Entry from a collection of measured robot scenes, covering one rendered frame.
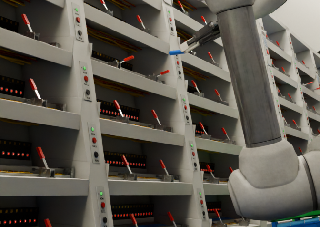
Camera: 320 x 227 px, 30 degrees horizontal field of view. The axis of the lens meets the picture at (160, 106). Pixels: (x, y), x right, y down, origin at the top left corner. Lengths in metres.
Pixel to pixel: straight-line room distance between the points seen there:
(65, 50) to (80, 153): 0.30
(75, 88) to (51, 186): 0.34
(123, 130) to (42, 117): 0.41
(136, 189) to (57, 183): 0.42
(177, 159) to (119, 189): 0.55
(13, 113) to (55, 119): 0.17
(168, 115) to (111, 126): 0.55
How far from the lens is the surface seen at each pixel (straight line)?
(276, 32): 4.57
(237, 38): 1.61
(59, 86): 1.83
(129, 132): 2.00
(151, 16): 2.53
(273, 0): 2.19
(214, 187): 2.54
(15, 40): 1.63
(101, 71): 1.94
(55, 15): 1.89
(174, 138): 2.29
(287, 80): 4.21
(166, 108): 2.42
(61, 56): 1.78
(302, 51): 5.21
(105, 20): 2.06
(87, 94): 1.82
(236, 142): 3.03
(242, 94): 1.62
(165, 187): 2.14
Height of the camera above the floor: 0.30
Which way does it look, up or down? 13 degrees up
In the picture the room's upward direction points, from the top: 9 degrees counter-clockwise
